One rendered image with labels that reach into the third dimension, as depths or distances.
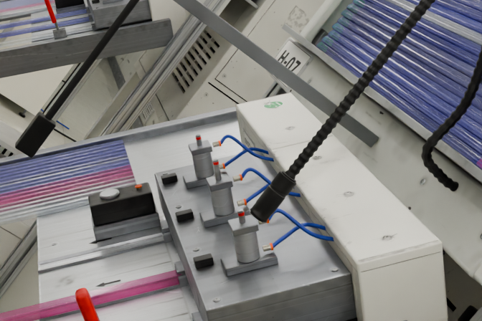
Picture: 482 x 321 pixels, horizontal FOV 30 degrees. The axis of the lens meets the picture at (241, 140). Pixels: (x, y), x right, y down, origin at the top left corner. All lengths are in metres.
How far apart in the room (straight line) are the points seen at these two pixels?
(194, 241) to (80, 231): 0.26
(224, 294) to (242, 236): 0.06
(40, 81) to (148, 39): 3.40
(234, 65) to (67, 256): 1.21
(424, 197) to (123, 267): 0.34
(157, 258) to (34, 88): 4.54
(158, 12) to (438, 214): 1.38
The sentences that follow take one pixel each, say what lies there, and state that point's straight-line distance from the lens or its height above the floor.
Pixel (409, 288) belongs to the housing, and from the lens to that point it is 0.82.
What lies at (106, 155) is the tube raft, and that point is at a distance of 1.33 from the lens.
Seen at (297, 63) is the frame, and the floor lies 1.35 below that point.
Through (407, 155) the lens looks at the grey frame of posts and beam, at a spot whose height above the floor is 1.35.
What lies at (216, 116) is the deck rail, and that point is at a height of 1.21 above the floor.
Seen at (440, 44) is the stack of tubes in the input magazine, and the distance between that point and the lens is 1.01.
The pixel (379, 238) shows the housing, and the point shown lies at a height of 1.29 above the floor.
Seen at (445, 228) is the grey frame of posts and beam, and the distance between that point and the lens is 0.87.
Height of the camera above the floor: 1.38
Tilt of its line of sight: 7 degrees down
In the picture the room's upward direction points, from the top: 38 degrees clockwise
